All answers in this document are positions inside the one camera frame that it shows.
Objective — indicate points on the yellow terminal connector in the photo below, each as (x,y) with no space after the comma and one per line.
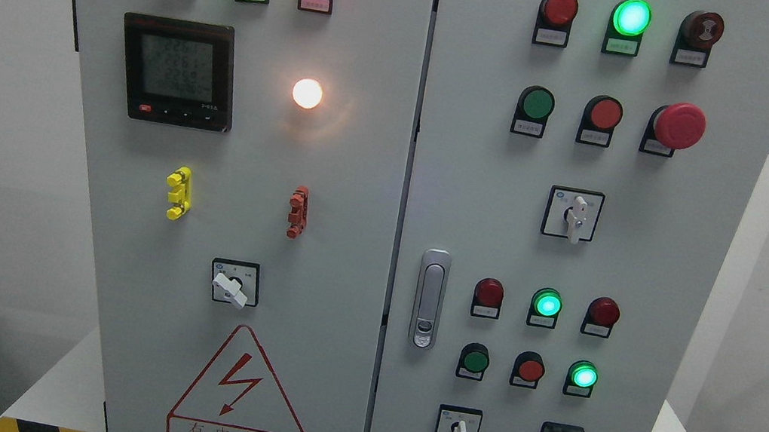
(179,182)

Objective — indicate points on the lower white selector switch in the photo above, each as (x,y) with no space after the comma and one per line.
(453,418)

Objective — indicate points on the black digital power meter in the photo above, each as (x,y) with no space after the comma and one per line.
(179,72)

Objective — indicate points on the left white rotary selector switch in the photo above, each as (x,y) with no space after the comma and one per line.
(235,282)

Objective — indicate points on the white glowing indicator light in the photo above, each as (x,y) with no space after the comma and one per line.
(307,93)

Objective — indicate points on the grey electrical control cabinet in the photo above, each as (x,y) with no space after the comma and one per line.
(411,149)

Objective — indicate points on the red push button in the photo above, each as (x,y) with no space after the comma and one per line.
(600,117)
(527,370)

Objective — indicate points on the red push button lower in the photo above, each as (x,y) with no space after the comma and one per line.
(527,370)

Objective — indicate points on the green lit push button lower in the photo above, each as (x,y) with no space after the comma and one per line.
(581,378)

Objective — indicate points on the dark red indicator middle left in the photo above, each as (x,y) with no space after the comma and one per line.
(487,298)

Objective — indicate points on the red emergency stop mushroom button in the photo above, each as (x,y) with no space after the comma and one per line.
(673,127)

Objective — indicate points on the dark red buzzer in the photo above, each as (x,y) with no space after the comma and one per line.
(698,33)

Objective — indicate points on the green indicator light middle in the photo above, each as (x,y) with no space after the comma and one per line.
(544,309)

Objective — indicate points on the red terminal connector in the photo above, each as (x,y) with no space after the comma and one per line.
(298,215)

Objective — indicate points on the silver cabinet door handle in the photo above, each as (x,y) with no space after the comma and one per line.
(427,305)

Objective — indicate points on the dark red indicator middle right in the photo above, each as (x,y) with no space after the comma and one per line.
(600,317)

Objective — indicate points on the dark red indicator top right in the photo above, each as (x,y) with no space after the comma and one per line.
(554,22)

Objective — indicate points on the green push button upper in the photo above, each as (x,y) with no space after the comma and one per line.
(533,108)

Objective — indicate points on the dark red indicator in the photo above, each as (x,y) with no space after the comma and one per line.
(487,298)
(600,317)
(554,22)

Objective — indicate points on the upper right white selector switch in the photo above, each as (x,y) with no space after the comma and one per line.
(572,213)

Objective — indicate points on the red push button upper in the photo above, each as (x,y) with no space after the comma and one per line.
(600,117)

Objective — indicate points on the red triangle electrical warning sticker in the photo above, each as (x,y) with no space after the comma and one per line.
(237,391)

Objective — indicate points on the green indicator light top right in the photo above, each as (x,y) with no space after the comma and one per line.
(626,27)

